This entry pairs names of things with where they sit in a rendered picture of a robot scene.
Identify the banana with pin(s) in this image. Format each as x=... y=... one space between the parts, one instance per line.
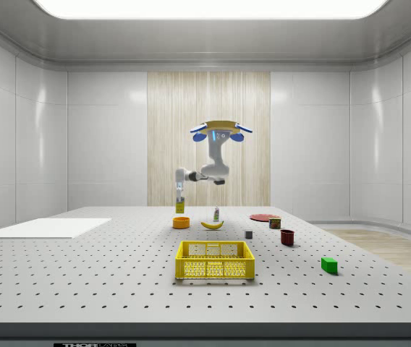
x=212 y=225

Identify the yellow white box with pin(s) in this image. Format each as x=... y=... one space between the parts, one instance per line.
x=180 y=207

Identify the yellow bowl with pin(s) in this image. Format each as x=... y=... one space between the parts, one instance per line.
x=181 y=222

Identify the white board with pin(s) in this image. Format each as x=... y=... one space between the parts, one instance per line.
x=42 y=227

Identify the small white bottle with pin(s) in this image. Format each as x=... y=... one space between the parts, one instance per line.
x=216 y=214

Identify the dark red mug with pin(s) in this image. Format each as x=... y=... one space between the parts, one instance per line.
x=287 y=238

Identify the red plate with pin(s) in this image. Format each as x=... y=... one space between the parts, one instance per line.
x=259 y=217

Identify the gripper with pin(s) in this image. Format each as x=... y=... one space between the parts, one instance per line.
x=180 y=194

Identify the green block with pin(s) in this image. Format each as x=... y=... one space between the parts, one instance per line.
x=329 y=265

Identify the flat-sided can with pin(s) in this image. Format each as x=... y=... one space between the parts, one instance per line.
x=275 y=223

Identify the yellow basket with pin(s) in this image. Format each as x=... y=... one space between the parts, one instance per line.
x=214 y=268

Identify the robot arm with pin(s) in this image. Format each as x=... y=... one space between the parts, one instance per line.
x=216 y=152

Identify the grey cube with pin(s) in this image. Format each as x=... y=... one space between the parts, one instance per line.
x=248 y=234

